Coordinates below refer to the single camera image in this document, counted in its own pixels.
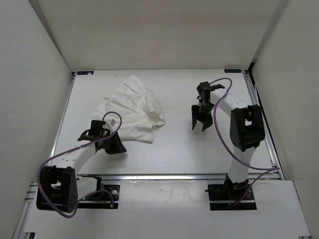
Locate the blue corner label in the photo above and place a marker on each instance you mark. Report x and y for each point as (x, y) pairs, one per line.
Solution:
(232, 71)
(85, 72)

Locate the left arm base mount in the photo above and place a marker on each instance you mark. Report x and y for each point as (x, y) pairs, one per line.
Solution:
(96, 193)

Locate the white pleated skirt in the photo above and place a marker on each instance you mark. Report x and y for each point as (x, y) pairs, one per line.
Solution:
(140, 109)

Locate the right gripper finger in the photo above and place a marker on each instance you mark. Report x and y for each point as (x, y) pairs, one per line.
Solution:
(207, 122)
(194, 114)

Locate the left blue corner label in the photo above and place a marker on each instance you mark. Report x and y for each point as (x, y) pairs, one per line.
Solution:
(85, 72)

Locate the right blue corner label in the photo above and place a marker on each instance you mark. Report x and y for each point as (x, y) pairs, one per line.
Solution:
(232, 71)

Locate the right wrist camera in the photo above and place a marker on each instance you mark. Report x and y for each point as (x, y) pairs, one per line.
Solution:
(204, 89)

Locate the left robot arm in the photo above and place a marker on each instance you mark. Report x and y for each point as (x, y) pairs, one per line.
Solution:
(61, 188)

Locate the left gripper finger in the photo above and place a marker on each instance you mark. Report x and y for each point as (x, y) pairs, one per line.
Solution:
(118, 142)
(115, 150)

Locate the aluminium table frame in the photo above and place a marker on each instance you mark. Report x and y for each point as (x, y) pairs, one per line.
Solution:
(206, 175)

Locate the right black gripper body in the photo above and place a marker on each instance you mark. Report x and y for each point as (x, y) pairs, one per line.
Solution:
(205, 109)

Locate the white front cover board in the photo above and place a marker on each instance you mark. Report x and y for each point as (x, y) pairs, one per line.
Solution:
(179, 210)

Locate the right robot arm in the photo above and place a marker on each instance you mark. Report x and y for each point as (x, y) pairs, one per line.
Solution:
(246, 133)

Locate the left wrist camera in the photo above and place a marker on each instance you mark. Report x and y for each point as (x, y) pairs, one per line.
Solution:
(98, 129)

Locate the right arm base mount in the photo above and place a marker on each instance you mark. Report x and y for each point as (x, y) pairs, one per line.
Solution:
(231, 196)

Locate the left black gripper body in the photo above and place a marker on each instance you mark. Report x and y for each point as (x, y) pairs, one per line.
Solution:
(109, 142)

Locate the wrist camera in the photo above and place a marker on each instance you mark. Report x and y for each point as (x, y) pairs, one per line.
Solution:
(98, 129)
(204, 89)

